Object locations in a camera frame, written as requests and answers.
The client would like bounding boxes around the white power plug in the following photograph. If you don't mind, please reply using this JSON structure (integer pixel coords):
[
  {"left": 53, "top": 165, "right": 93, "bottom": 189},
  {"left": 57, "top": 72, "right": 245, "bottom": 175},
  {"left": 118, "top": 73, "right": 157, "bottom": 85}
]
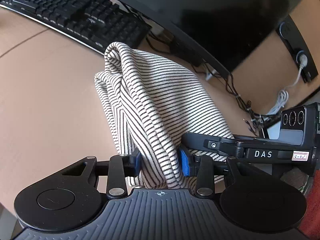
[{"left": 297, "top": 53, "right": 309, "bottom": 68}]

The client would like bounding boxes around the white computer case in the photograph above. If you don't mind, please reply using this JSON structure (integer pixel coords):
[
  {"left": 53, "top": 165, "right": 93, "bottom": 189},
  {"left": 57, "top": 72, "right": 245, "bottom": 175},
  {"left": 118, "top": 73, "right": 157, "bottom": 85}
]
[{"left": 262, "top": 123, "right": 283, "bottom": 139}]

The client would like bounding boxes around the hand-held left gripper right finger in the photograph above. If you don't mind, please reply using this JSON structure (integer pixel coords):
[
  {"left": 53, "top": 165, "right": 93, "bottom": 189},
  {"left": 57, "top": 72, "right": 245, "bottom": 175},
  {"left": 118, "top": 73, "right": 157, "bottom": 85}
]
[{"left": 179, "top": 149, "right": 273, "bottom": 197}]

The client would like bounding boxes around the white power cable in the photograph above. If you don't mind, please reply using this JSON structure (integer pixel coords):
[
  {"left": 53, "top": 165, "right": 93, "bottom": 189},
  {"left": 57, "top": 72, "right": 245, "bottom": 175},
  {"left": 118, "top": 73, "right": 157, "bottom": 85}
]
[{"left": 265, "top": 65, "right": 304, "bottom": 116}]

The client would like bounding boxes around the red cloth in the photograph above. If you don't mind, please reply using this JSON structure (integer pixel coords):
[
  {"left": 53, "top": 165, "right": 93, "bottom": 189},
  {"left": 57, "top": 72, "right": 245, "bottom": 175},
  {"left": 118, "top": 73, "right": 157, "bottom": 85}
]
[{"left": 299, "top": 172, "right": 320, "bottom": 240}]

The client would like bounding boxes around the black curved monitor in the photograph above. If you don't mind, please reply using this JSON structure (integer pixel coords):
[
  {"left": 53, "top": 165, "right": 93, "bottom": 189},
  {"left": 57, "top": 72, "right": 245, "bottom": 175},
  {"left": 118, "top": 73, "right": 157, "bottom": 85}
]
[{"left": 75, "top": 0, "right": 291, "bottom": 78}]

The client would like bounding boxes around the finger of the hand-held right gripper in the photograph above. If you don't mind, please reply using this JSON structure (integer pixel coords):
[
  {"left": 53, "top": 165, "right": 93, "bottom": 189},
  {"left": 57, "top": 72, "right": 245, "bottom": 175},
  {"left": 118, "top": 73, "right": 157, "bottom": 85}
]
[{"left": 181, "top": 132, "right": 250, "bottom": 159}]

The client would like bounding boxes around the bundle of black cables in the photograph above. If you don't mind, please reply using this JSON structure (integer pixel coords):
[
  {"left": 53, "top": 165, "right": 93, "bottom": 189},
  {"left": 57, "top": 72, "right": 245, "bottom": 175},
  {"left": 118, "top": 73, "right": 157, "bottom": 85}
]
[{"left": 147, "top": 29, "right": 277, "bottom": 132}]

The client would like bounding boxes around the striped knit garment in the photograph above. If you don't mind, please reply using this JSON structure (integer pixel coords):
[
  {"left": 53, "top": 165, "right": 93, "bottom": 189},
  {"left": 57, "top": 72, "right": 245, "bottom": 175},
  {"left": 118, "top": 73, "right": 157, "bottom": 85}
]
[{"left": 94, "top": 42, "right": 236, "bottom": 189}]

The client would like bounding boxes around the black keyboard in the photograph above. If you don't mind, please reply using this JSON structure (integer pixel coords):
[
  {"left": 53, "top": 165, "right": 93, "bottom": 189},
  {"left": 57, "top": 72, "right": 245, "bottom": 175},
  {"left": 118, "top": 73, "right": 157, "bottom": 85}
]
[{"left": 0, "top": 0, "right": 152, "bottom": 56}]

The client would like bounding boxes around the black wall socket strip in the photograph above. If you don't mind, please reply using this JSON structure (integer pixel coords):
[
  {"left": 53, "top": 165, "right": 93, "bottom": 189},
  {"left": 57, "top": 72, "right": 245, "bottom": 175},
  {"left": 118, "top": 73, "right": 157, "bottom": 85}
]
[{"left": 276, "top": 15, "right": 319, "bottom": 83}]

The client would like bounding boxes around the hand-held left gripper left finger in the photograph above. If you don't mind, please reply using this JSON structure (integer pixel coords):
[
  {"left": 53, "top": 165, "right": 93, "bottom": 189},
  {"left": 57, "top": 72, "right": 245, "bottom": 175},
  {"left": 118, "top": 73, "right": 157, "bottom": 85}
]
[{"left": 42, "top": 150, "right": 142, "bottom": 199}]

